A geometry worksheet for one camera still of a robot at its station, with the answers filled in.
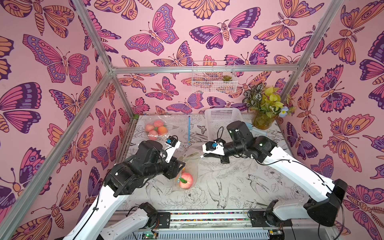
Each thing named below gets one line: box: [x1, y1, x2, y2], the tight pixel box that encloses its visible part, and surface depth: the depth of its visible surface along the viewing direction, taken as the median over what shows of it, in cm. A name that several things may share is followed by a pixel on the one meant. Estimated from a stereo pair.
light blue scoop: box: [245, 121, 268, 136], surface depth 112 cm
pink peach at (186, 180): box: [179, 172, 194, 189], surface depth 68 cm
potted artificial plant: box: [243, 83, 296, 130], surface depth 102 cm
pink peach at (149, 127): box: [145, 124, 155, 132], surface depth 108 cm
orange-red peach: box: [157, 126, 168, 135], surface depth 108 cm
